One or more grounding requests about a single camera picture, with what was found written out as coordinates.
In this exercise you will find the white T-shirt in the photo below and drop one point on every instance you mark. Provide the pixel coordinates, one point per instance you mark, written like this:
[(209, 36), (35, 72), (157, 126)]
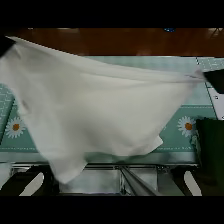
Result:
[(100, 106)]

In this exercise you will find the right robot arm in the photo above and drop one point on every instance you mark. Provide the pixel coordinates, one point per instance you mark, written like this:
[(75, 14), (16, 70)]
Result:
[(215, 80)]

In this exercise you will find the silver frame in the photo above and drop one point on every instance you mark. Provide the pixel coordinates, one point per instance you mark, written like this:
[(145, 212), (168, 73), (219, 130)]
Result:
[(133, 181)]

